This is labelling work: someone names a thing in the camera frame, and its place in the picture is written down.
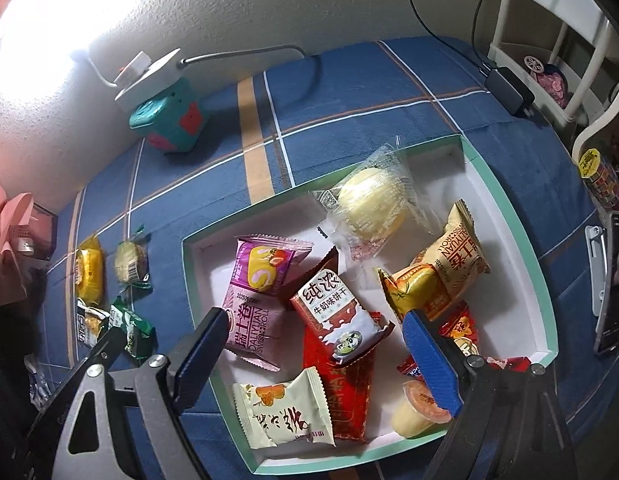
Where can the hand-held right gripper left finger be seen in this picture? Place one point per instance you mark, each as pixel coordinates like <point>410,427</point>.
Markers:
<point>199,347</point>

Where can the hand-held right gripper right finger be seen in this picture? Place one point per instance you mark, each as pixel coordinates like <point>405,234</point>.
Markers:
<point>432,360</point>

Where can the red snack packet gold print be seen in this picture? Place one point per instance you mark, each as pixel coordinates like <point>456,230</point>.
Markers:
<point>462,330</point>

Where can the yellow jelly cup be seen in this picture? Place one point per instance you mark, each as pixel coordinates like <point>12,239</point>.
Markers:
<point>414,415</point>

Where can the red gold-patterned snack packet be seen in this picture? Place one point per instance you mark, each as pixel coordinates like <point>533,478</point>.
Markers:
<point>349,395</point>

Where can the cream snack packet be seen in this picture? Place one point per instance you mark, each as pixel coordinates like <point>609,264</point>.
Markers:
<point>284,410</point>

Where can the dark red biscuit packet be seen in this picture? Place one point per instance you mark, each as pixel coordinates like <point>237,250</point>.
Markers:
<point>329,310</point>

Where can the clear round pastry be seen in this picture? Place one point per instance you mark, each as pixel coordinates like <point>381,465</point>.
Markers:
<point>369,200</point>

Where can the teal-edged white tray box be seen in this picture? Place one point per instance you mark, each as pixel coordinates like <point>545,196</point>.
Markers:
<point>439,175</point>

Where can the small red blue packet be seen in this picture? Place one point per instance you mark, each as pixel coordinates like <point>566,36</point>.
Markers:
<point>408,366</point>

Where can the purple swiss roll packet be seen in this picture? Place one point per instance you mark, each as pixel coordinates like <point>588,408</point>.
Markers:
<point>254,310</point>

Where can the green white snack packet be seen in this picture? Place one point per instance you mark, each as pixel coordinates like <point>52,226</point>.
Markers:
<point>134,332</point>

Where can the orange yellow snack packet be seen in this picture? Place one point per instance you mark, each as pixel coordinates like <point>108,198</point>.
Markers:
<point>439,270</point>

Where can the green white cake packet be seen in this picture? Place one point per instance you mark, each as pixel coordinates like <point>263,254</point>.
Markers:
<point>91,327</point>

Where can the green clear pastry packet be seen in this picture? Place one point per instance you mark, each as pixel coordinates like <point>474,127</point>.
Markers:
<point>129,260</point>

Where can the white phone holder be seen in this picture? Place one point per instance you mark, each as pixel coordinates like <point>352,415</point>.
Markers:
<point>594,260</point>

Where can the dark gift box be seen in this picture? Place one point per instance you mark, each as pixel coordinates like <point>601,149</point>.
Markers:
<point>39,232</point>

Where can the teal cube box pink print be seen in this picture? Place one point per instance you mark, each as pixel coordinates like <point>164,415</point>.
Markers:
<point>162,125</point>

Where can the colourful puzzle cube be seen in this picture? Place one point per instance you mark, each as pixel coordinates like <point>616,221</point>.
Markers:
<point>597,175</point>

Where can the white power strip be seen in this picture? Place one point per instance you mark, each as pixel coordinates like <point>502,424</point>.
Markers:
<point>149,77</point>

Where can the blue plaid bedsheet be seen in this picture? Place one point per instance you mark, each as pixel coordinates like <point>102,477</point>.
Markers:
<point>364,90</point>

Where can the black charger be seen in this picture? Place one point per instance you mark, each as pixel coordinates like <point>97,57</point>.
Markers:
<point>507,90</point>

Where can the white usb lamp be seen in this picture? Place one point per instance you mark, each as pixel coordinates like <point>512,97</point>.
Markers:
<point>96,72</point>

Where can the pink round tin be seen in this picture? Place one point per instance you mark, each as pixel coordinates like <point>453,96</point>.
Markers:
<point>549,82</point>

